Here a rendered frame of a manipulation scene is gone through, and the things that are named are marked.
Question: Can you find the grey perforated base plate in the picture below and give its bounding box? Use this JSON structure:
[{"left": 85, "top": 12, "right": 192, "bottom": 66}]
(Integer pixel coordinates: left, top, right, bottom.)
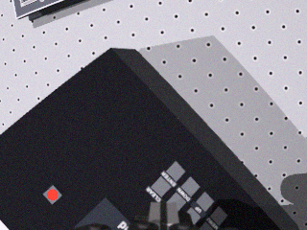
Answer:
[{"left": 0, "top": 0, "right": 307, "bottom": 230}]

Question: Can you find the light grey benchtop lab instrument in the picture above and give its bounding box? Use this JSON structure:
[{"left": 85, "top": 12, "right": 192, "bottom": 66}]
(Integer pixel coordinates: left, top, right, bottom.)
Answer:
[{"left": 0, "top": 48, "right": 299, "bottom": 230}]

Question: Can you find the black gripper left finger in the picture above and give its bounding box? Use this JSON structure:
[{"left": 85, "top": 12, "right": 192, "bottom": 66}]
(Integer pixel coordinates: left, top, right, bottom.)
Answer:
[{"left": 69, "top": 202, "right": 164, "bottom": 230}]

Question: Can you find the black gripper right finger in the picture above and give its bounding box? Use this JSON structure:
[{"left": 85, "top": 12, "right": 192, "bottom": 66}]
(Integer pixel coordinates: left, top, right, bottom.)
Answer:
[{"left": 163, "top": 202, "right": 242, "bottom": 230}]

